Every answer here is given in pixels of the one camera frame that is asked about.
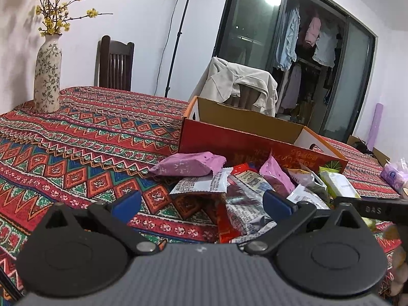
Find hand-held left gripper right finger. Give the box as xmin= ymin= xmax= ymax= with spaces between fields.
xmin=244 ymin=189 xmax=366 ymax=256

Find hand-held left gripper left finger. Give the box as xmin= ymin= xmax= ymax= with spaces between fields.
xmin=40 ymin=190 xmax=160 ymax=256

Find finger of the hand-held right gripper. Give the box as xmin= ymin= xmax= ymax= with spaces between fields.
xmin=333 ymin=197 xmax=361 ymax=213

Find pile of assorted snack packets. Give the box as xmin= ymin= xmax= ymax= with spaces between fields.
xmin=148 ymin=151 xmax=378 ymax=245

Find red and orange cardboard box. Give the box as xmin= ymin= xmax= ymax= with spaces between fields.
xmin=178 ymin=96 xmax=349 ymax=174

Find person's right hand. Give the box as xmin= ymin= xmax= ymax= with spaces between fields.
xmin=392 ymin=248 xmax=408 ymax=298

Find purple tissue pack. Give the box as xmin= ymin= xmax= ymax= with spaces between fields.
xmin=380 ymin=158 xmax=408 ymax=196

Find brown cardboard floor box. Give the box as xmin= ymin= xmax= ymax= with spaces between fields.
xmin=347 ymin=135 xmax=391 ymax=167

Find purple rolled mat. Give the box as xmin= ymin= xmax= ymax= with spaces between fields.
xmin=366 ymin=103 xmax=386 ymax=154

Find dark wooden chair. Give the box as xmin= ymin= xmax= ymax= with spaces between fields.
xmin=95 ymin=35 xmax=135 ymax=92
xmin=237 ymin=84 xmax=265 ymax=110

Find lavender hanging garments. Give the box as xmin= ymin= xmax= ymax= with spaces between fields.
xmin=280 ymin=65 xmax=302 ymax=109

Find beige jacket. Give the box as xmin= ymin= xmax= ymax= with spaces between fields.
xmin=199 ymin=57 xmax=279 ymax=117

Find floral ceramic vase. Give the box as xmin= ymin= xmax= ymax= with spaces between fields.
xmin=33 ymin=33 xmax=62 ymax=114

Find white hanging top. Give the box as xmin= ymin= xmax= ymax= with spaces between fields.
xmin=312 ymin=22 xmax=340 ymax=68

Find light blue hanging shirt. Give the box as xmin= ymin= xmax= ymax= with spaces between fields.
xmin=275 ymin=6 xmax=302 ymax=71

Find pink hanging garment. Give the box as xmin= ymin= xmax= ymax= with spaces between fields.
xmin=304 ymin=15 xmax=322 ymax=49

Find studio light on stand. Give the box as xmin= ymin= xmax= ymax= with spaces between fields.
xmin=164 ymin=0 xmax=205 ymax=98

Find wardrobe with hanging clothes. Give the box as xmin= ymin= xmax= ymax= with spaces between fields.
xmin=213 ymin=0 xmax=377 ymax=143

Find yellow flower branches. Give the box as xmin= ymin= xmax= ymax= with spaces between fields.
xmin=0 ymin=0 xmax=114 ymax=37

